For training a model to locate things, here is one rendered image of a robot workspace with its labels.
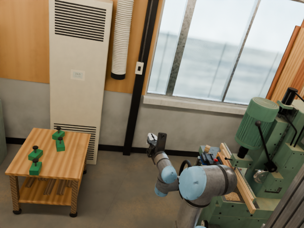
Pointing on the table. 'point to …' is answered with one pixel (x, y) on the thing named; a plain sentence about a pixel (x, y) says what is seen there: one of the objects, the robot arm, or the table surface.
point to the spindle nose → (242, 152)
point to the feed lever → (271, 167)
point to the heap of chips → (232, 197)
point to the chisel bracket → (238, 162)
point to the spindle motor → (253, 141)
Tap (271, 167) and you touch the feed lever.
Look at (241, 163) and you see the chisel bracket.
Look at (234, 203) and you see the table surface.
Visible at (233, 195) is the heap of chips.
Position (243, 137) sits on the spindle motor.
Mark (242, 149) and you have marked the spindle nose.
